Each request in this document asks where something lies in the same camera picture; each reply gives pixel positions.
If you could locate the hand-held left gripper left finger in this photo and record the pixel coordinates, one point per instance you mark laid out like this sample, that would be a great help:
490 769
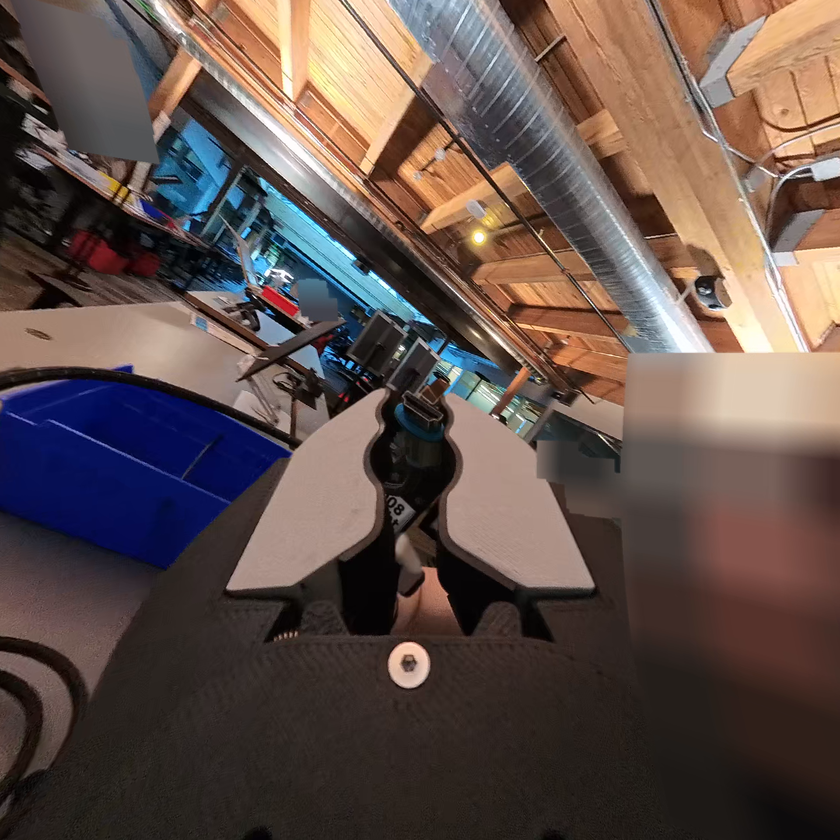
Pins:
308 499

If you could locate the red plastic tray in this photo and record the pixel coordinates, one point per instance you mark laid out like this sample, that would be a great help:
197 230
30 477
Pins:
282 300

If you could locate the silver spiral ceiling duct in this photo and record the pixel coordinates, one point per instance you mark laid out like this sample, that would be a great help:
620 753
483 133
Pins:
525 164

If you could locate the blue plastic bin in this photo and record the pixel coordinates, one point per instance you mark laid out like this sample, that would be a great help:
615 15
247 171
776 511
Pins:
98 485

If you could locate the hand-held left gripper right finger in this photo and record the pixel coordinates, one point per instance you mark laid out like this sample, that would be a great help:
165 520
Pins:
512 505

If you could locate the black ceiling camera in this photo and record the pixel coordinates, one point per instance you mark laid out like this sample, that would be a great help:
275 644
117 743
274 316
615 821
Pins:
712 293

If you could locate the round ceiling lamp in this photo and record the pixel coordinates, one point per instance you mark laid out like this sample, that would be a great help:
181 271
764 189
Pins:
480 237

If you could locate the grey panel on stand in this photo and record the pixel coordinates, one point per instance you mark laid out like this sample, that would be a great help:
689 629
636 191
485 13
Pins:
375 341
415 364

